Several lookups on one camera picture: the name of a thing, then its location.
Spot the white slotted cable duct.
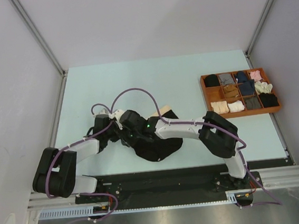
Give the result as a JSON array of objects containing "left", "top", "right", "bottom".
[{"left": 38, "top": 191, "right": 243, "bottom": 220}]

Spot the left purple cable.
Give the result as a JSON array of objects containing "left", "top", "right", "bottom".
[{"left": 30, "top": 102, "right": 124, "bottom": 224}]

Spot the navy blue underwear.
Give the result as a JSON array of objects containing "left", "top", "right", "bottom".
[{"left": 238, "top": 79, "right": 255, "bottom": 96}]

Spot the aluminium frame post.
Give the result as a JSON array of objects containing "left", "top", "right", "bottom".
[
  {"left": 8, "top": 0, "right": 66, "bottom": 77},
  {"left": 244, "top": 0, "right": 276, "bottom": 57}
]

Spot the rolled beige garment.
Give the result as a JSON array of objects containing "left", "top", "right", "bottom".
[{"left": 210, "top": 101, "right": 229, "bottom": 114}]

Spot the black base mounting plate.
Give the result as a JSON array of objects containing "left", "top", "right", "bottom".
[{"left": 73, "top": 159, "right": 264, "bottom": 216}]

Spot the black underwear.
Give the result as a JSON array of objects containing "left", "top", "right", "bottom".
[{"left": 132, "top": 115, "right": 183, "bottom": 162}]

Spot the wooden compartment tray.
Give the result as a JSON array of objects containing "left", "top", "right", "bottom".
[{"left": 200, "top": 68, "right": 281, "bottom": 118}]

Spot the right aluminium frame post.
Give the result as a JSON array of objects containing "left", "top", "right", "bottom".
[{"left": 244, "top": 0, "right": 276, "bottom": 57}]

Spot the rolled cream garment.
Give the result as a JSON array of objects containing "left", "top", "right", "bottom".
[{"left": 254, "top": 81, "right": 273, "bottom": 95}]

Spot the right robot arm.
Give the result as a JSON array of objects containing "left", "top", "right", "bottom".
[{"left": 114, "top": 110, "right": 250, "bottom": 189}]

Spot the left aluminium frame post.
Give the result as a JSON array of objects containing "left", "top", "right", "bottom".
[{"left": 8, "top": 0, "right": 66, "bottom": 77}]

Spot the rolled navy garment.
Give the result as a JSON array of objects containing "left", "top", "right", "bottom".
[{"left": 235, "top": 71, "right": 249, "bottom": 84}]

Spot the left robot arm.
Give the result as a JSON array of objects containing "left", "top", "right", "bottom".
[{"left": 32, "top": 114, "right": 117, "bottom": 202}]

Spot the rolled white garment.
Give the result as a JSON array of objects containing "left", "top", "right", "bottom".
[{"left": 228, "top": 100, "right": 245, "bottom": 113}]

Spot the rolled black garment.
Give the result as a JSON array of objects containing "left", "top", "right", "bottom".
[
  {"left": 259, "top": 93, "right": 279, "bottom": 108},
  {"left": 204, "top": 74, "right": 220, "bottom": 87}
]

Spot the brown boxer underwear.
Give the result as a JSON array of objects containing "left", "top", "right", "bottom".
[{"left": 223, "top": 84, "right": 239, "bottom": 99}]

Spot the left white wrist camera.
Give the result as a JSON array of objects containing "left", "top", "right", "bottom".
[{"left": 93, "top": 109, "right": 110, "bottom": 118}]

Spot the rolled grey striped garment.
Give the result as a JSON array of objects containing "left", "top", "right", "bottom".
[{"left": 218, "top": 73, "right": 235, "bottom": 86}]

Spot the rolled dark grey garment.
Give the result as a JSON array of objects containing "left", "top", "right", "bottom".
[{"left": 244, "top": 96, "right": 262, "bottom": 110}]

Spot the rolled black garment front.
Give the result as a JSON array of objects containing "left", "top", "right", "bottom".
[{"left": 259, "top": 93, "right": 279, "bottom": 108}]

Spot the rolled pink garment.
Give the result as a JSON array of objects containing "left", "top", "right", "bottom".
[{"left": 249, "top": 70, "right": 263, "bottom": 82}]

